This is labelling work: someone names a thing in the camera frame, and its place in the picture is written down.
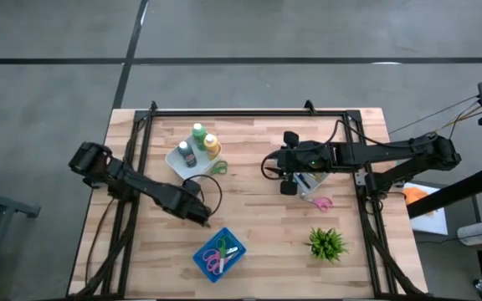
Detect thin black cable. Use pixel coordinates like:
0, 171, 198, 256
388, 94, 482, 135

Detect green plant in white pot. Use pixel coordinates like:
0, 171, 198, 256
305, 227, 350, 263

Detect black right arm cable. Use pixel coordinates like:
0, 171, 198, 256
259, 119, 392, 181

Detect green paint bottle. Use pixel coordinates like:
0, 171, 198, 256
191, 122, 208, 151

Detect black diagonal beam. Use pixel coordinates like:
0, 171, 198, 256
406, 164, 482, 219

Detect black paint bottle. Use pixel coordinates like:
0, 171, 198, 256
177, 140, 198, 168

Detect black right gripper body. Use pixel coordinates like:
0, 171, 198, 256
276, 130, 343, 196

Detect thin orange cable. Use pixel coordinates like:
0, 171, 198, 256
424, 104, 482, 137

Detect yellow paint bottle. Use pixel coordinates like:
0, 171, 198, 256
203, 133, 223, 161

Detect blue slotted plastic basket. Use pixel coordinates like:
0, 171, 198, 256
192, 227, 248, 284

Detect green handled scissors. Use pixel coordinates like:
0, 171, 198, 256
201, 160, 228, 180
217, 236, 228, 273

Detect grey plastic bin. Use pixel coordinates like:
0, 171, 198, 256
290, 169, 332, 196

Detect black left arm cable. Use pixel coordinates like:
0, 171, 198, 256
181, 173, 224, 218

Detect white plastic bin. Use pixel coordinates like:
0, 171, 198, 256
164, 132, 224, 185

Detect thin brown cable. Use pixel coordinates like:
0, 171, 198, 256
84, 196, 115, 288

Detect white board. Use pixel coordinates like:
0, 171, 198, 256
408, 182, 449, 237

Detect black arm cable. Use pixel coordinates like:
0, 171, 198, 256
259, 119, 392, 181
181, 173, 224, 218

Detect orange cloth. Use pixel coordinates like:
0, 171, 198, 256
403, 186, 434, 217

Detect grey metal stand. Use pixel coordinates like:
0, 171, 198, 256
0, 182, 42, 301

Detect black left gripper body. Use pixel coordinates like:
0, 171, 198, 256
167, 186, 212, 229

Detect white roll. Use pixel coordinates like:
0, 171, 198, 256
457, 220, 482, 247

